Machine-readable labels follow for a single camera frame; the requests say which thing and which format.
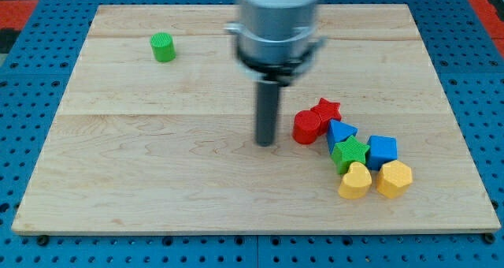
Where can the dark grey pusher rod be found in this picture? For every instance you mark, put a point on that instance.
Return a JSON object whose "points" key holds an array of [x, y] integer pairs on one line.
{"points": [[267, 103]]}

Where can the red cylinder block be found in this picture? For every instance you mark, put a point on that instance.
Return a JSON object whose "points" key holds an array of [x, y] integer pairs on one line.
{"points": [[306, 127]]}

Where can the red star block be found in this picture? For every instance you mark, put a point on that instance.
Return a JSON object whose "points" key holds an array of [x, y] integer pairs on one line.
{"points": [[326, 111]]}

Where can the blue triangle block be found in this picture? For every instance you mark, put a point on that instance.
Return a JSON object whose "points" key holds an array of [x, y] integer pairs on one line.
{"points": [[338, 132]]}

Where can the green star block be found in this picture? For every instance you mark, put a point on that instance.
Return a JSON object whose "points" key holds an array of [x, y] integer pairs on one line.
{"points": [[349, 151]]}

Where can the green cylinder block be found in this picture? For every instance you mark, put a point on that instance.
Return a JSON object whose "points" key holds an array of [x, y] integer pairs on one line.
{"points": [[163, 47]]}

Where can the yellow heart block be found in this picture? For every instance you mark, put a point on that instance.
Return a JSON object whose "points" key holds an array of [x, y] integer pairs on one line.
{"points": [[356, 182]]}

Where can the blue cube block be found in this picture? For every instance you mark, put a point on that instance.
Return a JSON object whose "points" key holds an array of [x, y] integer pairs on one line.
{"points": [[382, 149]]}

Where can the yellow hexagon block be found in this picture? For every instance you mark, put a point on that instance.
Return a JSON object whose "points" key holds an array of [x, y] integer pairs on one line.
{"points": [[394, 179]]}

